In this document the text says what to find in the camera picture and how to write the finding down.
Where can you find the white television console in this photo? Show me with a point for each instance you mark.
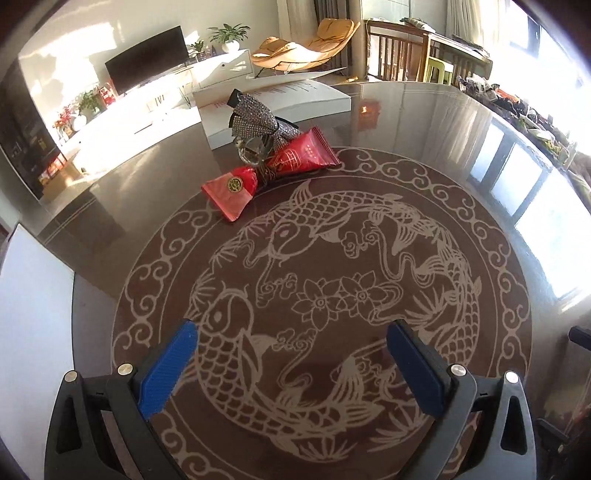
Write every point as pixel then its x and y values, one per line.
pixel 161 106

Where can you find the rhinestone hair clip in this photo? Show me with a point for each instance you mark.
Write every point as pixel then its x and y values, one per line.
pixel 254 115

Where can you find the large potted green plant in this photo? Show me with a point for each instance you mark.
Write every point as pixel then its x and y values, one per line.
pixel 228 37

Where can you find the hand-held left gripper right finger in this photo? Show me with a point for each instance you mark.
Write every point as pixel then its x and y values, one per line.
pixel 418 369

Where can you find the red snack packet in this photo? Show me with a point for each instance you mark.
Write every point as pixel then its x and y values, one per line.
pixel 304 152

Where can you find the white window curtain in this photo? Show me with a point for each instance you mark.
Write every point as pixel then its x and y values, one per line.
pixel 471 23

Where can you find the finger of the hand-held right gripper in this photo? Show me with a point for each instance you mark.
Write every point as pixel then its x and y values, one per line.
pixel 581 339

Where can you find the green plastic stool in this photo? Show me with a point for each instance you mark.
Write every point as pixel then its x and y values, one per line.
pixel 438 69

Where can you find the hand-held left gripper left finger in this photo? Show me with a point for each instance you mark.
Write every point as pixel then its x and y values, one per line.
pixel 168 364

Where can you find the small potted green plant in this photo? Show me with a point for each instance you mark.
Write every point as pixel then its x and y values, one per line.
pixel 197 48

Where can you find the wooden slatted chair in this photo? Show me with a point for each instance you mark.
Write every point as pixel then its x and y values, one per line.
pixel 397 50

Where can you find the pile of cluttered small items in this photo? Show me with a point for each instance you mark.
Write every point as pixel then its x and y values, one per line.
pixel 531 120

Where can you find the white board panel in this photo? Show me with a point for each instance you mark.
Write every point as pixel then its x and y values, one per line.
pixel 32 300

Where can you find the beige curtain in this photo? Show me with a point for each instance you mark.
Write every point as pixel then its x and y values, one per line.
pixel 302 18

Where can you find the clear round ornament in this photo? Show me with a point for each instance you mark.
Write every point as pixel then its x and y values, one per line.
pixel 253 151

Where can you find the orange lounge chair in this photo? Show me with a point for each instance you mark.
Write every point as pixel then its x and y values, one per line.
pixel 332 34

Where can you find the white flat box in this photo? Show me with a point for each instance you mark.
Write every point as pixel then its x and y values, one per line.
pixel 300 99

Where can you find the black television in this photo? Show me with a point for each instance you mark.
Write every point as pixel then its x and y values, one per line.
pixel 147 60

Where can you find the cardboard box with orange packs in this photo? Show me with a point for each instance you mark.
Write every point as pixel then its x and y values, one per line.
pixel 57 173

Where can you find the dark display cabinet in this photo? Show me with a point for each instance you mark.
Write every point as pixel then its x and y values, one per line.
pixel 23 134

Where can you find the bushy potted plant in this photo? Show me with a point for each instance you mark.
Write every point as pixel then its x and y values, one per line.
pixel 88 102

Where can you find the red packet with gold seal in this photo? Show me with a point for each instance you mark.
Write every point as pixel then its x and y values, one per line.
pixel 231 189

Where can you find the red decorative box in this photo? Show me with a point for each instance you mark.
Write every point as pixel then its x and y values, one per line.
pixel 107 94

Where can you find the grey curtain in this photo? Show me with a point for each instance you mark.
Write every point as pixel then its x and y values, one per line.
pixel 332 11

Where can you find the red flower bouquet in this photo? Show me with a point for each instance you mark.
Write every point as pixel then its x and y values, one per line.
pixel 64 120

